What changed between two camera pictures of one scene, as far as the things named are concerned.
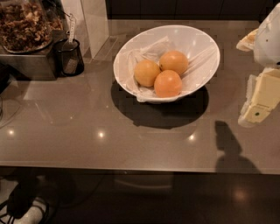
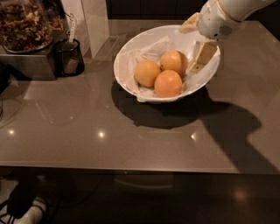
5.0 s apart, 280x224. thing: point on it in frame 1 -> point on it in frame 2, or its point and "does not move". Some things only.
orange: x=173 y=60 does not move
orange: x=146 y=72 does not move
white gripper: x=268 y=40 -> x=215 y=21
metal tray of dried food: x=31 y=66 does not move
